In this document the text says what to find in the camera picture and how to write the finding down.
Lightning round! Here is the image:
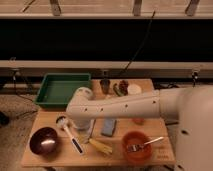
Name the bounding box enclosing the orange fruit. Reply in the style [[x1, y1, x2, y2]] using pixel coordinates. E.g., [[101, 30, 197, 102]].
[[132, 118, 144, 125]]

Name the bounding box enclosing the dark red grape bunch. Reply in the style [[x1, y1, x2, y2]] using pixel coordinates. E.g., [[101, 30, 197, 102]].
[[119, 80, 128, 95]]

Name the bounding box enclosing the white cup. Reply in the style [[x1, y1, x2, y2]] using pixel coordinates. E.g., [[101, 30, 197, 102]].
[[127, 84, 142, 95]]

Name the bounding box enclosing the dark purple bowl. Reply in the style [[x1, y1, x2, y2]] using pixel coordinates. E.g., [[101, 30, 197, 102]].
[[29, 127, 59, 155]]

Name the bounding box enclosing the green plastic tray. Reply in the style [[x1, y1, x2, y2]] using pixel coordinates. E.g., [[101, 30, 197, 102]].
[[35, 73, 91, 108]]

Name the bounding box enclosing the wooden table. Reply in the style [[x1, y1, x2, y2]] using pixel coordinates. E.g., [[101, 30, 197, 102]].
[[20, 78, 177, 168]]

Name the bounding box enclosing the black hanging cable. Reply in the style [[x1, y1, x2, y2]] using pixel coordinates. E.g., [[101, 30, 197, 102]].
[[117, 10, 157, 77]]

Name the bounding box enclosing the orange bowl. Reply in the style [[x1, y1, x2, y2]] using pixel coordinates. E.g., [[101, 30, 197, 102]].
[[121, 131, 152, 165]]

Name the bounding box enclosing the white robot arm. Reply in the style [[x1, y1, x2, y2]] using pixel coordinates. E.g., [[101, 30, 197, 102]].
[[66, 85, 213, 171]]

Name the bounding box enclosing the silver fork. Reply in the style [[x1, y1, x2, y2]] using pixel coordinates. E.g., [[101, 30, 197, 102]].
[[127, 137, 164, 152]]

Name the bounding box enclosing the green cucumber toy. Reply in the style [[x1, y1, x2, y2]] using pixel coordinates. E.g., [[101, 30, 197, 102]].
[[113, 83, 124, 97]]

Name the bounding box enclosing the blue sponge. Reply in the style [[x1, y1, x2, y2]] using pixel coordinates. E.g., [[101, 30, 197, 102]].
[[101, 118, 116, 137]]

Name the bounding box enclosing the yellow corn cob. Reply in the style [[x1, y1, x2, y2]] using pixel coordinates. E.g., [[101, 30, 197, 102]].
[[89, 138, 113, 155]]

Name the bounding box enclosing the grey folded cloth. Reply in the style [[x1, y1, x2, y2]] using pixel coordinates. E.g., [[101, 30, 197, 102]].
[[81, 119, 96, 144]]

